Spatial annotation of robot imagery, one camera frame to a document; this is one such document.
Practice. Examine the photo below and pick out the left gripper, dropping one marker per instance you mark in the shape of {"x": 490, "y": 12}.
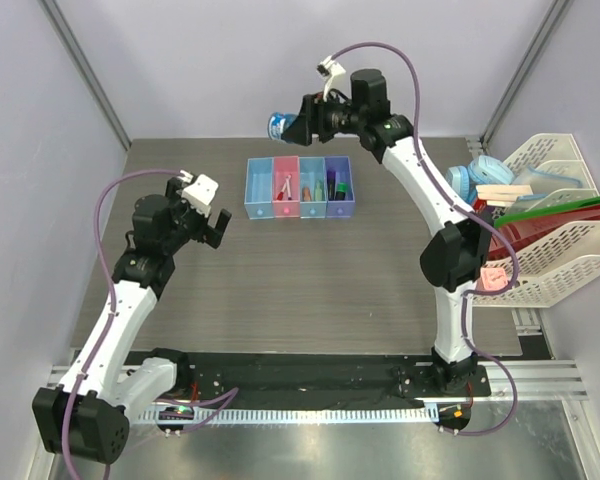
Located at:
{"x": 212, "y": 235}

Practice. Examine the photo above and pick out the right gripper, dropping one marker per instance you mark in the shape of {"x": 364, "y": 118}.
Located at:
{"x": 318, "y": 108}

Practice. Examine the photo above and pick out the purple capped black highlighter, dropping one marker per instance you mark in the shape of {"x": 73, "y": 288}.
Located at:
{"x": 331, "y": 184}

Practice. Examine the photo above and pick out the green utility knife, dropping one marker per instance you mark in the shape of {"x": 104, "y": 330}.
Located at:
{"x": 319, "y": 195}

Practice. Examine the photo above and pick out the red capped white marker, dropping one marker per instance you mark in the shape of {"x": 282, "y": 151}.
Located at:
{"x": 281, "y": 196}

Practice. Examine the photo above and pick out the green capped black highlighter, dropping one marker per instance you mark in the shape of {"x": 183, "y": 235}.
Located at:
{"x": 342, "y": 190}

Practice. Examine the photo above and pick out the purple plastic box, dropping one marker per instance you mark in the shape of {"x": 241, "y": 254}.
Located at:
{"x": 342, "y": 167}

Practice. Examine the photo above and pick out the blue capped white marker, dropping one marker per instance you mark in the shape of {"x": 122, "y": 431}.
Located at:
{"x": 288, "y": 188}

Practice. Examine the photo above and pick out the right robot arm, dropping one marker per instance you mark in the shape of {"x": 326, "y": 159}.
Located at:
{"x": 452, "y": 260}

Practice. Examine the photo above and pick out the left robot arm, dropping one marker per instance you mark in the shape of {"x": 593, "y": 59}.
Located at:
{"x": 88, "y": 414}

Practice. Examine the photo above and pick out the light blue box middle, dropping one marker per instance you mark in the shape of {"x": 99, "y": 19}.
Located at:
{"x": 312, "y": 169}

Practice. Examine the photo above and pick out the light blue box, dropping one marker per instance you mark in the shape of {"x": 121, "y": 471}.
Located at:
{"x": 312, "y": 169}
{"x": 258, "y": 197}

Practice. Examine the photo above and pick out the light blue box left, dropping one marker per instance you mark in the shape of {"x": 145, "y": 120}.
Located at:
{"x": 258, "y": 197}

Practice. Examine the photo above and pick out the pink plastic box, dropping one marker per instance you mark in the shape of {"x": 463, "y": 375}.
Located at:
{"x": 283, "y": 166}

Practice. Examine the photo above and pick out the wooden stick bundle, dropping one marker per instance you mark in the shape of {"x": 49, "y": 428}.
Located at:
{"x": 499, "y": 195}

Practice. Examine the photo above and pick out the pink eraser block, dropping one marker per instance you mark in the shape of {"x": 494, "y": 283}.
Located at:
{"x": 492, "y": 279}

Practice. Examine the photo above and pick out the white mesh file rack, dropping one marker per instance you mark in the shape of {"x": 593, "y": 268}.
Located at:
{"x": 568, "y": 258}

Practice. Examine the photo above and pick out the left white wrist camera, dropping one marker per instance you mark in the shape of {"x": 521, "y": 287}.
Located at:
{"x": 199, "y": 191}

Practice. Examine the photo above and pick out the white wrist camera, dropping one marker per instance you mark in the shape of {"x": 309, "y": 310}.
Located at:
{"x": 330, "y": 71}
{"x": 199, "y": 191}

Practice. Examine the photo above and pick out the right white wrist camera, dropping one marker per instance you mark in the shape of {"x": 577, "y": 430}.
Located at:
{"x": 330, "y": 71}

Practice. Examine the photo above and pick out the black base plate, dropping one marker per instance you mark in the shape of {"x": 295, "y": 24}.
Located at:
{"x": 327, "y": 375}

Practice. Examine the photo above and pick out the white slotted cable duct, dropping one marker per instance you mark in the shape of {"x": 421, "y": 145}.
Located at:
{"x": 234, "y": 417}

